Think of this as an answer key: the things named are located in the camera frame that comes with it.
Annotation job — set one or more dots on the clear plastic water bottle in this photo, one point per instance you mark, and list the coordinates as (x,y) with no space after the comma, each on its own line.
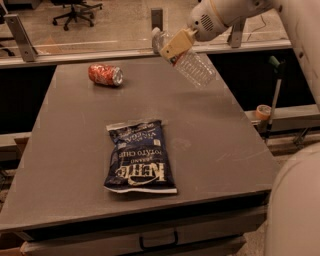
(190,64)

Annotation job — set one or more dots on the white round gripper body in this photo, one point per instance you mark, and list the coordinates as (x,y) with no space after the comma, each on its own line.
(204,22)

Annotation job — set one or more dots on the right metal glass bracket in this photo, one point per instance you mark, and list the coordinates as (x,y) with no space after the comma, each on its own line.
(236,34)

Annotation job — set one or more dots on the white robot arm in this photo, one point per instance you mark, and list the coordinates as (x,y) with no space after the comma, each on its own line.
(293,218)

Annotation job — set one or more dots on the metal glass bracket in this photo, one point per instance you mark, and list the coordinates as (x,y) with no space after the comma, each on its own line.
(27,51)
(157,18)
(236,34)

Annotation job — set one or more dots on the black office chair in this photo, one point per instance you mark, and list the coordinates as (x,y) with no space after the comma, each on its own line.
(79,9)

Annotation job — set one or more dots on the crushed red soda can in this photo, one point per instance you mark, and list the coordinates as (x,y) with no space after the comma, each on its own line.
(104,74)

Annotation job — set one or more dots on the roll of tan tape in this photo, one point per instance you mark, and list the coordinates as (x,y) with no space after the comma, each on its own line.
(263,112)

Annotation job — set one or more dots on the left metal glass bracket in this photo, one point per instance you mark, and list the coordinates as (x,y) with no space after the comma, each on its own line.
(27,51)

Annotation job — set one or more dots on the grey table drawer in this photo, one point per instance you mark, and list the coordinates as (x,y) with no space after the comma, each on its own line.
(218,235)

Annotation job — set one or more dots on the middle metal glass bracket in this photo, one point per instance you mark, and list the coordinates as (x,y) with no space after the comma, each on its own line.
(157,18)

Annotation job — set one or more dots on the blue kettle chips bag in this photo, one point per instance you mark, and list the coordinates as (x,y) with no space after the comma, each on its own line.
(139,161)

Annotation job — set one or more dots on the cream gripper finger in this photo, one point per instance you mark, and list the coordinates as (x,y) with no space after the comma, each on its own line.
(179,44)

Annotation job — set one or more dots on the green handled grey stick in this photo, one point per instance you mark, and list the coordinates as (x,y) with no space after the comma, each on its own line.
(279,68)

